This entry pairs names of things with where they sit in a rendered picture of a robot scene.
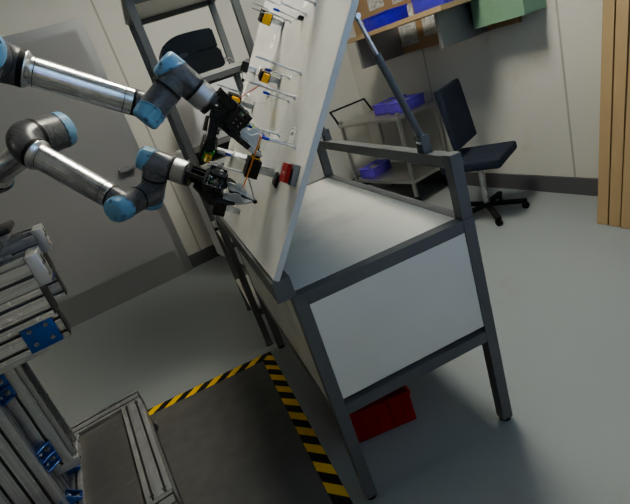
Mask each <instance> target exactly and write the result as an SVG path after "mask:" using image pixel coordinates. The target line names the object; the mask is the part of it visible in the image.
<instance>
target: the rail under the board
mask: <svg viewBox="0 0 630 504"><path fill-rule="evenodd" d="M216 218H217V220H218V221H219V223H220V224H221V226H222V227H223V228H224V230H225V231H226V232H227V234H228V235H229V237H230V238H231V239H232V241H233V242H234V244H235V245H236V246H237V248H238V249H239V250H240V252H241V253H242V255H243V256H244V257H245V259H246V260H247V261H248V263H249V264H250V266H251V267H252V268H253V270H254V271H255V273H256V274H257V275H258V277H259V278H260V279H261V281H262V282H263V284H264V285H265V286H266V288H267V289H268V290H269V292H270V293H271V295H272V296H273V297H274V299H275V300H276V302H277V303H278V304H280V303H283V302H285V301H287V300H289V299H291V298H294V297H296V293H295V290H294V287H293V285H292V282H291V279H290V277H289V275H288V274H287V273H286V272H285V271H284V270H283V272H282V275H281V279H280V281H279V282H277V281H273V280H272V278H271V277H270V276H269V274H268V273H267V272H266V271H265V269H264V268H263V267H262V266H261V264H260V263H259V262H258V261H257V259H256V258H255V257H254V256H253V254H252V253H251V252H250V251H249V249H248V248H247V247H246V246H245V244H244V243H243V242H242V241H241V239H240V238H239V237H238V236H237V234H236V233H235V232H234V231H233V229H232V228H231V227H230V226H229V224H228V223H227V222H226V221H225V219H224V218H223V217H222V216H218V215H216Z"/></svg>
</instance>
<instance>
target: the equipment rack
mask: <svg viewBox="0 0 630 504"><path fill-rule="evenodd" d="M215 1H216V0H120V2H121V7H122V12H123V16H124V21H125V24H126V25H128V26H129V28H130V31H131V33H132V36H133V38H134V40H135V43H136V45H137V47H138V50H139V52H140V55H141V57H142V59H143V62H144V64H145V67H146V69H147V71H148V74H149V76H150V78H151V81H152V83H154V82H155V80H156V79H157V76H156V74H155V73H154V71H153V70H154V68H155V66H156V65H157V63H158V61H157V59H156V56H155V54H154V51H153V49H152V46H151V44H150V41H149V39H148V36H147V34H146V32H145V29H144V27H143V25H145V24H149V23H152V22H156V21H159V20H162V19H166V18H169V17H173V16H176V15H179V14H183V13H186V12H189V11H193V10H196V9H200V8H203V7H206V6H208V7H209V10H210V13H211V15H212V18H213V21H214V24H215V27H216V29H217V32H218V35H219V38H220V41H221V43H222V46H223V49H224V52H225V55H226V57H230V58H232V59H233V60H234V61H235V59H234V57H233V54H232V51H231V48H230V45H229V42H228V39H227V37H226V34H225V31H224V28H223V25H222V22H221V20H220V17H219V14H218V11H217V8H216V5H215ZM230 2H231V5H232V8H233V11H234V13H235V16H236V19H237V22H238V25H239V28H240V31H241V34H242V37H243V40H244V43H245V46H246V49H247V52H248V55H249V58H247V59H244V60H241V61H238V62H235V63H234V62H233V61H232V60H231V59H227V60H228V61H229V62H230V63H231V64H230V63H229V62H228V63H229V65H226V66H223V67H220V68H217V69H214V70H211V71H208V72H205V73H202V74H199V75H200V76H201V77H202V78H203V79H205V80H206V81H207V82H208V83H209V84H213V83H216V82H219V81H222V80H225V79H228V78H231V77H234V80H235V83H236V86H237V88H238V91H240V92H242V90H243V88H242V90H241V87H242V84H241V80H240V77H239V74H238V72H240V74H241V73H242V71H240V68H241V64H242V62H243V61H245V62H248V63H250V59H251V55H252V51H253V47H254V43H253V40H252V37H251V34H250V31H249V28H248V25H247V22H246V19H245V16H244V13H243V10H242V7H241V4H240V1H239V0H230ZM235 73H237V76H238V78H239V81H240V84H241V87H240V84H239V81H238V79H237V76H236V74H235ZM153 77H154V78H153ZM167 119H168V121H169V124H170V126H171V129H172V131H173V133H174V136H175V138H176V140H177V143H178V145H179V148H180V150H181V152H182V155H183V157H184V159H185V160H186V161H188V162H190V161H191V162H193V163H195V165H196V166H197V167H200V168H203V169H205V170H207V169H208V168H209V167H210V166H208V162H206V163H204V164H203V165H200V164H199V161H198V159H197V156H196V154H195V152H194V149H193V147H192V144H191V142H190V139H189V137H188V134H187V132H186V129H185V127H184V125H183V122H182V120H181V117H180V115H179V112H178V110H177V107H176V105H175V107H174V108H173V109H172V110H171V112H170V113H169V114H168V116H167ZM225 159H226V156H222V157H219V158H217V159H214V161H211V162H214V163H217V164H220V163H221V165H223V166H224V163H225ZM214 163H210V164H209V165H211V164H213V165H215V166H218V167H221V168H222V167H223V166H221V165H217V164H214ZM199 195H200V194H199ZM200 198H201V200H202V202H203V205H204V207H205V210H206V212H207V214H208V217H209V219H210V222H211V224H212V226H213V229H214V231H215V233H216V236H217V238H218V241H219V243H220V245H221V248H222V250H223V253H224V255H225V257H226V260H227V262H228V264H229V267H230V269H231V272H232V274H233V276H234V279H235V281H236V284H237V286H238V288H239V291H240V293H241V295H242V298H243V300H244V303H245V305H246V307H247V310H248V311H249V310H251V309H252V311H253V314H254V316H255V318H256V321H257V323H258V326H259V328H260V330H261V333H262V335H263V338H264V340H265V342H266V343H265V344H266V345H267V347H268V346H270V345H272V344H273V342H272V340H271V337H270V335H269V333H268V330H267V328H266V325H265V323H264V320H263V318H262V314H264V313H263V310H262V308H261V305H260V303H259V300H258V298H257V295H256V293H255V290H254V288H253V285H252V283H251V280H250V278H249V276H248V275H246V276H245V274H244V271H243V269H242V267H241V264H240V262H239V259H238V257H237V254H236V252H235V249H234V248H235V247H237V246H236V245H235V244H234V242H232V239H231V238H230V237H229V235H228V234H227V232H226V231H225V230H224V228H223V227H222V226H221V224H220V223H219V221H218V220H217V218H216V222H217V227H218V231H216V230H215V227H216V225H215V218H214V215H213V214H212V213H211V209H212V205H209V204H208V203H207V202H206V201H205V200H204V199H203V198H202V197H201V195H200ZM259 308H261V309H259Z"/></svg>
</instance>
